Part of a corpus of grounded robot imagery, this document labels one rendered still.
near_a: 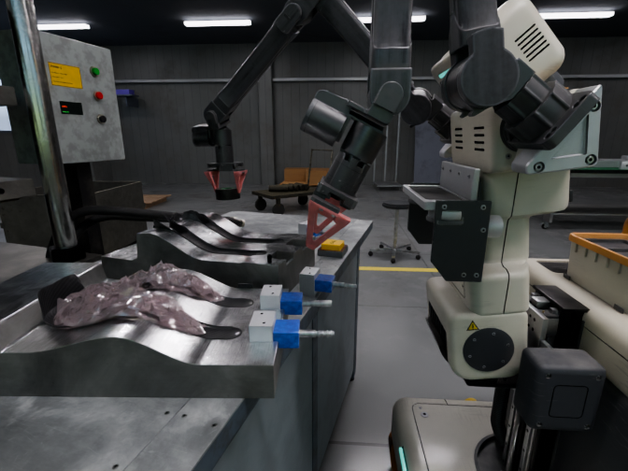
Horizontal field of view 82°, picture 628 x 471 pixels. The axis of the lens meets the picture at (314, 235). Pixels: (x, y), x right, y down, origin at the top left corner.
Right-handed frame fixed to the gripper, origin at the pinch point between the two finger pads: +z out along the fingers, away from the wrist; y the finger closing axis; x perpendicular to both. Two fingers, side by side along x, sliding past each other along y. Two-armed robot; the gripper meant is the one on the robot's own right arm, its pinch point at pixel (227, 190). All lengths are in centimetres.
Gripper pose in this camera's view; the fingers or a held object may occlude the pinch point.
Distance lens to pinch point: 124.2
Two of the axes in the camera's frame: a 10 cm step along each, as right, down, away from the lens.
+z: 0.3, 9.7, 2.5
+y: -9.7, -0.3, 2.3
